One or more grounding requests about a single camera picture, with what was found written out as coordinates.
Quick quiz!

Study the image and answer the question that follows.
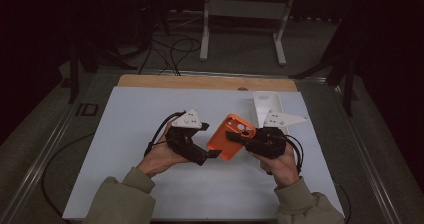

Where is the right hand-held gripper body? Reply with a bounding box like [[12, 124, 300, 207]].
[[244, 109, 310, 160]]

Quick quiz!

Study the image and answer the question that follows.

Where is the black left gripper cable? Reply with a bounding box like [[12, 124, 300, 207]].
[[40, 110, 187, 222]]

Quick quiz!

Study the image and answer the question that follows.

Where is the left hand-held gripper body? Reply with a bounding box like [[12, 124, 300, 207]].
[[165, 109, 214, 167]]

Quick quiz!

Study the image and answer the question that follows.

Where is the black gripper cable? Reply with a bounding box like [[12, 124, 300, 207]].
[[40, 110, 187, 222], [284, 134, 352, 224]]

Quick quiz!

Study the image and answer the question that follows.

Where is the white board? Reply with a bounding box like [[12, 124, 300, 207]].
[[62, 86, 346, 221]]

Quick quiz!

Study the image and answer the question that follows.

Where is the person's right hand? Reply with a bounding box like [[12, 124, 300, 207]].
[[249, 148, 300, 189]]

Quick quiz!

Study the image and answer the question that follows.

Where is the long white plastic tray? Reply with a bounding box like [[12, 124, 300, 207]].
[[252, 90, 291, 136]]

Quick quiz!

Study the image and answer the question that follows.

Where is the person's left hand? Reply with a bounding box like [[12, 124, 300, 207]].
[[136, 130, 190, 179]]

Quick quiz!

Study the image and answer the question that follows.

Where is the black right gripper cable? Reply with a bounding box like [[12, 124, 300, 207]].
[[284, 134, 352, 224]]

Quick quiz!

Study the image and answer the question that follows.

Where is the black stand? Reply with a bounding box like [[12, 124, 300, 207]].
[[289, 17, 359, 118], [66, 33, 138, 105]]

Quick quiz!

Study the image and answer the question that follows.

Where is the white metal stand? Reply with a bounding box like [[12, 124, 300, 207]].
[[199, 0, 298, 67]]

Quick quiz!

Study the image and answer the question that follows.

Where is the metal floor rail frame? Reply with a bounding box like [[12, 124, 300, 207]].
[[0, 68, 403, 224]]

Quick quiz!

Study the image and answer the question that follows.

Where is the black floor cable bundle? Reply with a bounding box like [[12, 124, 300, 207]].
[[138, 37, 203, 77]]

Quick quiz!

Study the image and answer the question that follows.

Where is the orange phone case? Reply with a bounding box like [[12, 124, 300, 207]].
[[206, 113, 257, 161]]

